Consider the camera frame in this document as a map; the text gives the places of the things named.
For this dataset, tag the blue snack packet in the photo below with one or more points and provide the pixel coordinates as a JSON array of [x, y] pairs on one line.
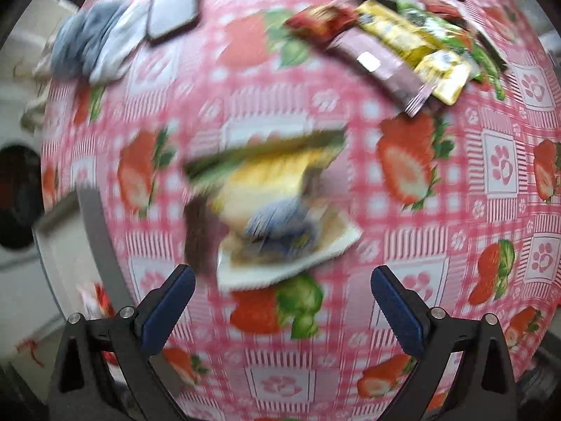
[[276, 223]]

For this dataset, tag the white grey box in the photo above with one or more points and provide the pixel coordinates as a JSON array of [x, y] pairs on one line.
[[94, 228]]

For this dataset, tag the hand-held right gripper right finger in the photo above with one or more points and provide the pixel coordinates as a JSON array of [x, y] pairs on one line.
[[399, 311]]

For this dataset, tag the white washing machine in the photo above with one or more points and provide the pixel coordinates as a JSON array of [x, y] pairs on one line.
[[17, 193]]

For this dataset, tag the light blue cloth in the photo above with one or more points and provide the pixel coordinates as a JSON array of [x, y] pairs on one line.
[[87, 39]]

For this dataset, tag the pale yellow snack packet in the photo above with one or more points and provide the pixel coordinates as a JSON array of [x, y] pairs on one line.
[[271, 180]]

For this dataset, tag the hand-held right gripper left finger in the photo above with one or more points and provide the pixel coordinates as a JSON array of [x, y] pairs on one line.
[[168, 311]]

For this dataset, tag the dark stick snack packet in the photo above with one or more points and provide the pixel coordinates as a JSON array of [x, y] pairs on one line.
[[493, 52]]

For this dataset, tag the dark smartphone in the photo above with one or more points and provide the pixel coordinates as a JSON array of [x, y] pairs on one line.
[[173, 4]]

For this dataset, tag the strawberry printed pink tablecloth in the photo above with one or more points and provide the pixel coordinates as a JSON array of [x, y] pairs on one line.
[[372, 210]]

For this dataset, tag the white serrated snack packet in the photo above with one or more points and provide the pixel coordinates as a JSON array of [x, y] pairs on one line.
[[280, 272]]

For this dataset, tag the green edged snack packet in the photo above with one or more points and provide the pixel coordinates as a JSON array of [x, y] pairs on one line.
[[263, 149]]

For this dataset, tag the flat red snack packet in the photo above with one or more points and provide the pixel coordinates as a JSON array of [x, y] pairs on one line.
[[438, 6]]

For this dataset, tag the pink silver snack packet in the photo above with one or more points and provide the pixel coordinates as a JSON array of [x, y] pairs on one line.
[[381, 65]]

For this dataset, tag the brown snack packet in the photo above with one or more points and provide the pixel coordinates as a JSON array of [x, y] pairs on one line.
[[201, 237]]

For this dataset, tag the yellow clear snack packet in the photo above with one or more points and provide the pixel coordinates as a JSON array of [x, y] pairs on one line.
[[442, 72]]

